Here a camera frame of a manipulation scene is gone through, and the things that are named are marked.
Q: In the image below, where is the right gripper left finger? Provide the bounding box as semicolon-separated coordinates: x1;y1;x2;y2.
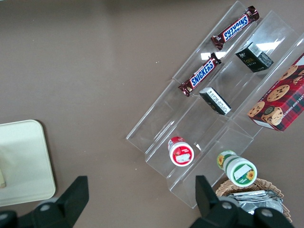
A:
19;175;90;228

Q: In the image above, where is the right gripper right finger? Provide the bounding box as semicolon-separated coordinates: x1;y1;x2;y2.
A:
190;175;241;228

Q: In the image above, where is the light wicker basket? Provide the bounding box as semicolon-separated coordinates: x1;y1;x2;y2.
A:
215;178;292;228

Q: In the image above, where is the cream plastic tray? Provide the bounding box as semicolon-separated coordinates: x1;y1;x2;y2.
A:
0;119;57;207

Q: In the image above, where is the silver foil packet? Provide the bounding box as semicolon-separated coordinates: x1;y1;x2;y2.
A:
225;190;283;205
237;198;285;216

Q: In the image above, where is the green sunflower yogurt cup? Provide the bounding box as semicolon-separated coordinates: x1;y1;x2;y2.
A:
216;149;258;187

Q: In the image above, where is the red yogurt cup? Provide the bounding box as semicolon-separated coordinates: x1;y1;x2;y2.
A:
167;136;195;167

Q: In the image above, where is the clear acrylic stepped stand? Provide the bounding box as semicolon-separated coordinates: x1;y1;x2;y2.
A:
125;78;254;209
172;0;304;133

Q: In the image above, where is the small black box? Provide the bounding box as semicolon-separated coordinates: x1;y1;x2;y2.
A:
235;42;275;73
199;86;232;116

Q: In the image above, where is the red tartan cookie box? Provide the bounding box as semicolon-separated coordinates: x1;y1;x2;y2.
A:
247;52;304;132

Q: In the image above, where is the Snickers chocolate bar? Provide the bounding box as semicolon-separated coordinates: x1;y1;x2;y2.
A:
178;52;222;97
210;6;260;50

